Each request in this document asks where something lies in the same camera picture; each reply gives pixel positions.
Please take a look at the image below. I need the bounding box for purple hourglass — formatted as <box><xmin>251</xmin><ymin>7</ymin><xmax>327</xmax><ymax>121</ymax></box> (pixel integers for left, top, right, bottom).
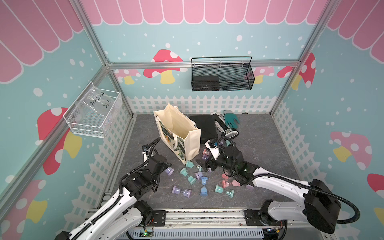
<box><xmin>165</xmin><ymin>167</ymin><xmax>175</xmax><ymax>176</ymax></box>
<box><xmin>172</xmin><ymin>186</ymin><xmax>192</xmax><ymax>198</ymax></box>

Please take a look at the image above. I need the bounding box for teal hourglass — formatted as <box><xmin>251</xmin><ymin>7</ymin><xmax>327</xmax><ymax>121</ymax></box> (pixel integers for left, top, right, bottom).
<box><xmin>180</xmin><ymin>168</ymin><xmax>188</xmax><ymax>177</ymax></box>

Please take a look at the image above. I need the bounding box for cream canvas tote bag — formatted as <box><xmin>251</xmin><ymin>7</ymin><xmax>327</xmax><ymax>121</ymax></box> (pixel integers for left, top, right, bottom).
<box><xmin>154</xmin><ymin>104</ymin><xmax>201</xmax><ymax>165</ymax></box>

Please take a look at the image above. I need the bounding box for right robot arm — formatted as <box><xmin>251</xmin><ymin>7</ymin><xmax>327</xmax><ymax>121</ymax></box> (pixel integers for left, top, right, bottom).
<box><xmin>196</xmin><ymin>139</ymin><xmax>361</xmax><ymax>234</ymax></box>

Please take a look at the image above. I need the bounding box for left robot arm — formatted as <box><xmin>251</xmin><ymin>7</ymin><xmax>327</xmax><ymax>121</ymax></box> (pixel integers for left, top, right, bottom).
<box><xmin>55</xmin><ymin>155</ymin><xmax>172</xmax><ymax>240</ymax></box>

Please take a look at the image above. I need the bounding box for pink hourglass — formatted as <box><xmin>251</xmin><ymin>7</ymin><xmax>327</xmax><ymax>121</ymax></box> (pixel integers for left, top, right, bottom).
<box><xmin>221</xmin><ymin>180</ymin><xmax>241</xmax><ymax>188</ymax></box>

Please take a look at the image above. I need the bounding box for green hourglass front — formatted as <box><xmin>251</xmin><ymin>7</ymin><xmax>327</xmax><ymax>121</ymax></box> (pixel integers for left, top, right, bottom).
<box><xmin>215</xmin><ymin>185</ymin><xmax>235</xmax><ymax>199</ymax></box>

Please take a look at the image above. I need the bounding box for blue hourglass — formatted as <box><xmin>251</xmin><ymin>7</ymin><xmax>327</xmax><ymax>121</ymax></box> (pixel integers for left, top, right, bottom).
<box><xmin>200</xmin><ymin>177</ymin><xmax>208</xmax><ymax>197</ymax></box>

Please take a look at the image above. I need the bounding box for plastic bag in basket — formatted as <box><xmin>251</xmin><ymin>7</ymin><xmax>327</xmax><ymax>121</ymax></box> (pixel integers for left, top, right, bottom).
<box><xmin>74</xmin><ymin>82</ymin><xmax>121</xmax><ymax>133</ymax></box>

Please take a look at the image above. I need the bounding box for black white hair brush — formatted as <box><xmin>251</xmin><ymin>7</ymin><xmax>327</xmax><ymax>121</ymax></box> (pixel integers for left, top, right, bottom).
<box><xmin>211</xmin><ymin>112</ymin><xmax>239</xmax><ymax>139</ymax></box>

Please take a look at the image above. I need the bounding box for black flat box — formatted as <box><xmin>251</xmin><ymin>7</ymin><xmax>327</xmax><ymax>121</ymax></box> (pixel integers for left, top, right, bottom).
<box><xmin>189</xmin><ymin>115</ymin><xmax>218</xmax><ymax>145</ymax></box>

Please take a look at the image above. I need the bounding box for green rubber glove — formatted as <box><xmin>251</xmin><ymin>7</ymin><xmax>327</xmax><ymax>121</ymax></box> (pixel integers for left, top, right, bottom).
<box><xmin>224</xmin><ymin>110</ymin><xmax>240</xmax><ymax>129</ymax></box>

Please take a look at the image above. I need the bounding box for black box in basket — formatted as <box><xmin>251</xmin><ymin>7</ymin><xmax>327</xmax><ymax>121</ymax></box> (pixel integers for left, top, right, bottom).
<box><xmin>192</xmin><ymin>76</ymin><xmax>220</xmax><ymax>92</ymax></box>

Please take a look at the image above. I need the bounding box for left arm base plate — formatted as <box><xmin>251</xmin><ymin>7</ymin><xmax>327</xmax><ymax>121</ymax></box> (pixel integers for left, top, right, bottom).
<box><xmin>138</xmin><ymin>210</ymin><xmax>167</xmax><ymax>227</ymax></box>

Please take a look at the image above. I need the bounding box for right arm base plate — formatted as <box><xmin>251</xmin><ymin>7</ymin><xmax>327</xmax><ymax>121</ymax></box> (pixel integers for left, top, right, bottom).
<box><xmin>244</xmin><ymin>209</ymin><xmax>286</xmax><ymax>227</ymax></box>

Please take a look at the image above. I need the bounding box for clear wire wall basket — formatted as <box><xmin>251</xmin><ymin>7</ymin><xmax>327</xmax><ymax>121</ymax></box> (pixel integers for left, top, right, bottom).
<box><xmin>62</xmin><ymin>81</ymin><xmax>123</xmax><ymax>139</ymax></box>

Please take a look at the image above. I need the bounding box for black mesh wall basket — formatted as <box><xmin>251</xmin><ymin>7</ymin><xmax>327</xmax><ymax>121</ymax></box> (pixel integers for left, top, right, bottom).
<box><xmin>191</xmin><ymin>56</ymin><xmax>255</xmax><ymax>91</ymax></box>

